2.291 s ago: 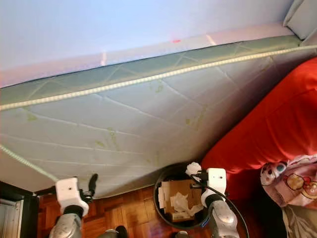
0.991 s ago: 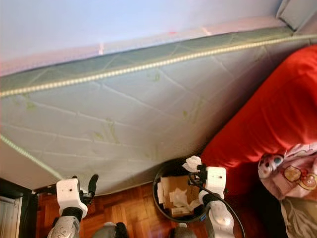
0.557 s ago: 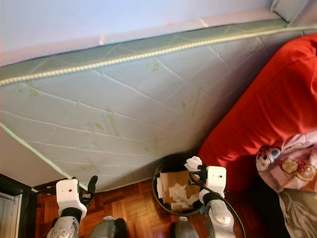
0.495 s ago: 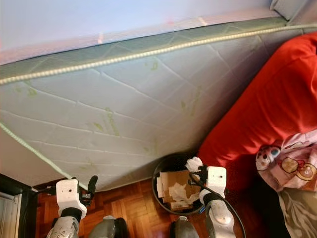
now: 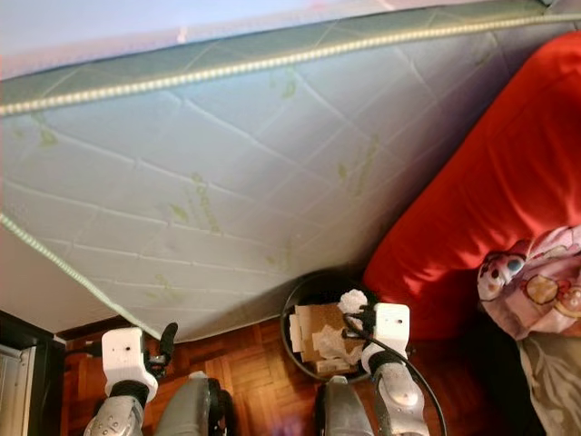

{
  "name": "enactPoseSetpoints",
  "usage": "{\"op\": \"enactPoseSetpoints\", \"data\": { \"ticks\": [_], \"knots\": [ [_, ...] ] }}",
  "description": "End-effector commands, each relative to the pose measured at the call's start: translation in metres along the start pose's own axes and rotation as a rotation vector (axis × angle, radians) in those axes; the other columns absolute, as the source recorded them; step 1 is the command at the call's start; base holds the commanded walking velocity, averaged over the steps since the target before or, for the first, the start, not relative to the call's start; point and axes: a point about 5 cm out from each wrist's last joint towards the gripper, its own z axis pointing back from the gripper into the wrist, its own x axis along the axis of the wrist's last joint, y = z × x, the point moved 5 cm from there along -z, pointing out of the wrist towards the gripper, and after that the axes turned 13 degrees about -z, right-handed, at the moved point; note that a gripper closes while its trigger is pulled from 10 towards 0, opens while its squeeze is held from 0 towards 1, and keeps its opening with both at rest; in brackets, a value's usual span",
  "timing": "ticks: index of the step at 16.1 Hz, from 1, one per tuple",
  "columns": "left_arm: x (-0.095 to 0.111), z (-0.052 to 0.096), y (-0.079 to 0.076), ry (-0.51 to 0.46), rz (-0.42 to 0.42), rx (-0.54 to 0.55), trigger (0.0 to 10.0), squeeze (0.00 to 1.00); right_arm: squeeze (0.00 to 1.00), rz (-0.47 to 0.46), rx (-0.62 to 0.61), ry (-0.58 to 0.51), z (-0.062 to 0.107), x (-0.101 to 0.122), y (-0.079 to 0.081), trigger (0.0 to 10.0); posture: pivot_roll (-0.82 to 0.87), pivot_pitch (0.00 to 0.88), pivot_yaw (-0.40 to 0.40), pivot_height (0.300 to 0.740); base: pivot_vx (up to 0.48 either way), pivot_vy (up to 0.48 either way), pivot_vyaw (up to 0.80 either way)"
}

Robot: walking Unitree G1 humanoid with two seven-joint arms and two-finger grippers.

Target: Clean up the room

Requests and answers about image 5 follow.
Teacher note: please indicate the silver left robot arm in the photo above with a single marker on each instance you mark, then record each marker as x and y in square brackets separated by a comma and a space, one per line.
[113, 420]

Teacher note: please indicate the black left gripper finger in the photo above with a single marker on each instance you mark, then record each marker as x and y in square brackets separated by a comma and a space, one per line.
[169, 340]

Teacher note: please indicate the white folded paper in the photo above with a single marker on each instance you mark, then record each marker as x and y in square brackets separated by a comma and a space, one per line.
[297, 334]

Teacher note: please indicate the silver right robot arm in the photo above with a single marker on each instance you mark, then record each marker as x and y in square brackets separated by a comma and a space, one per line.
[401, 400]

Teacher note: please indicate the black round waste bin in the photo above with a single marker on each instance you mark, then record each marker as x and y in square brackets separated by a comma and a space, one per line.
[318, 289]

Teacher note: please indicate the pink cartoon print blanket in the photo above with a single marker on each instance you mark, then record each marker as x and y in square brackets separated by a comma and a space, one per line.
[536, 282]

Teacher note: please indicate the red folded futon mattress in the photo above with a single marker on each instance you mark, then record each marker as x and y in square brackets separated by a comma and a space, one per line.
[490, 182]

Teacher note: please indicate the brown cardboard piece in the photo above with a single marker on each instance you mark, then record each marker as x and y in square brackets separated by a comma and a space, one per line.
[327, 320]

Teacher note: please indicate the dark wooden baseboard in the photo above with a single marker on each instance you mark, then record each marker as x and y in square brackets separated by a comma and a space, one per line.
[91, 329]

